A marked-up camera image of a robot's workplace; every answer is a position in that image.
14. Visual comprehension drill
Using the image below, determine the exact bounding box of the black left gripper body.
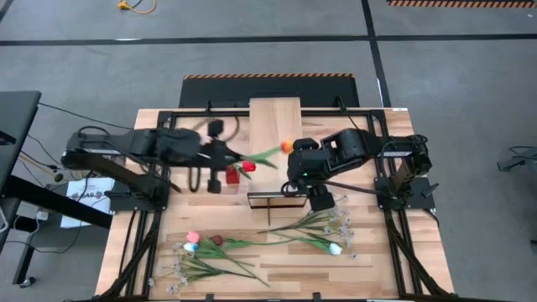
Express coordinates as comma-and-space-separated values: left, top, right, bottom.
200, 118, 237, 195

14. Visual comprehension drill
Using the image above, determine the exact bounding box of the pink artificial tulip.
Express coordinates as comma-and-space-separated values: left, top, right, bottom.
186, 231, 270, 288

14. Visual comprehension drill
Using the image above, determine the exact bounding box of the black floor mat hazard edge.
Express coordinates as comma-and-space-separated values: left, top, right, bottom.
179, 73, 361, 109

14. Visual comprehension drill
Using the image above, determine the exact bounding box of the orange black hazard tape strip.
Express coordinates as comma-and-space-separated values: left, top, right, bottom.
386, 0, 537, 8

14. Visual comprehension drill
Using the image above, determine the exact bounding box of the black desk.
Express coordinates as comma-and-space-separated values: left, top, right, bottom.
0, 91, 113, 289

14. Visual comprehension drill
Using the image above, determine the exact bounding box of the orange yellow artificial tulip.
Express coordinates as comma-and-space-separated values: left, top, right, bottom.
241, 141, 295, 170

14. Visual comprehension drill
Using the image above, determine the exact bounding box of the yellow floor cable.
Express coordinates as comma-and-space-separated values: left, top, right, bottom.
117, 0, 157, 15

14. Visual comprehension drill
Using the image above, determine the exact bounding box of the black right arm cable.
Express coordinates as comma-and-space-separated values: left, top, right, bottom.
322, 180, 398, 198

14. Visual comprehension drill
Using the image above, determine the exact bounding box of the maroon artificial tulip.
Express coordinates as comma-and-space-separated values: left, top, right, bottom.
211, 234, 305, 253

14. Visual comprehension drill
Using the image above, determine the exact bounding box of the blue white artificial tulip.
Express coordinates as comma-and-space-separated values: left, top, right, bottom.
183, 242, 256, 268

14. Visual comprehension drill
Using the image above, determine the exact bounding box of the grey device with cables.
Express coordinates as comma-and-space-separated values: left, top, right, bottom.
497, 145, 537, 174

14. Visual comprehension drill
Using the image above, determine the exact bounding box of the red glass vase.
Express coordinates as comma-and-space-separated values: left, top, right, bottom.
225, 165, 241, 186

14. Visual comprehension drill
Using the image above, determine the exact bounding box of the thin black floor cable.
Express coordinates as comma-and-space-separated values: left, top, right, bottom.
37, 102, 133, 131

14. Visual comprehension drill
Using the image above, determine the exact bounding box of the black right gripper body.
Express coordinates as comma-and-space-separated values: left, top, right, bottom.
279, 137, 337, 213

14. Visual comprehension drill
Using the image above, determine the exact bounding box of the white printed paper sheet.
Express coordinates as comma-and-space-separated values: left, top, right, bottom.
60, 177, 115, 229

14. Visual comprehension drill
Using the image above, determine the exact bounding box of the red artificial tulip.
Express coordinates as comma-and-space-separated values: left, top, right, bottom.
233, 160, 258, 181

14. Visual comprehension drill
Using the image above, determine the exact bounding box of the wooden shelf with black frame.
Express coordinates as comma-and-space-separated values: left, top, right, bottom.
246, 96, 310, 210

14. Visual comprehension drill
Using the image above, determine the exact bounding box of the black aluminium table frame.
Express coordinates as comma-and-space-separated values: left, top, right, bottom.
95, 96, 456, 302

